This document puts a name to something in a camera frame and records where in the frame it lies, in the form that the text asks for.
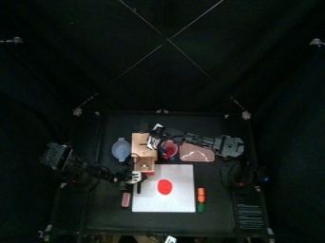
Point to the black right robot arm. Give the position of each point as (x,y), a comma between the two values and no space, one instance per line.
(203,141)

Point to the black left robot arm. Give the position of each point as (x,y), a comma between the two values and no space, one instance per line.
(80,167)

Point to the wooden drawer cabinet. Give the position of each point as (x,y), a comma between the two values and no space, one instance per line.
(143,147)

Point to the wooden drawer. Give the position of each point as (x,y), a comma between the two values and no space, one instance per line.
(145,167)

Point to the small metal dough cutter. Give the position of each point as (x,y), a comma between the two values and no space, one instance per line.
(145,164)

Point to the red flat dough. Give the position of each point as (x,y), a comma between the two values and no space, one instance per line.
(165,186)

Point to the light blue bowl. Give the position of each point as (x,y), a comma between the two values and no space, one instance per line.
(121,150)

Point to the red cup with blue tool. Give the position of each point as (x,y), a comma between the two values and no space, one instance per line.
(169,150)

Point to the white cutting mat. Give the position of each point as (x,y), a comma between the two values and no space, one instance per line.
(165,202)

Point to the pink transparent plastic tray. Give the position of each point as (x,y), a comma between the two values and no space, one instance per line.
(197,153)

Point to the orange toy block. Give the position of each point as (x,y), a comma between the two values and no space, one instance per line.
(201,191)
(201,198)

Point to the green toy block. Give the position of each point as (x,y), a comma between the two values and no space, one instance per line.
(201,208)

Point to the white tag at table edge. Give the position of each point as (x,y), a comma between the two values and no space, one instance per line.
(170,239)

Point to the white label sticker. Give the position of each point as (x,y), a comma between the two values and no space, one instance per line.
(250,218)

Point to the metal frame corner bracket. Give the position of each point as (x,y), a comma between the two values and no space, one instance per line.
(246,115)
(159,111)
(76,111)

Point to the metal frame clamp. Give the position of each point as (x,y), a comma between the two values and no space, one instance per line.
(15,40)
(316,41)

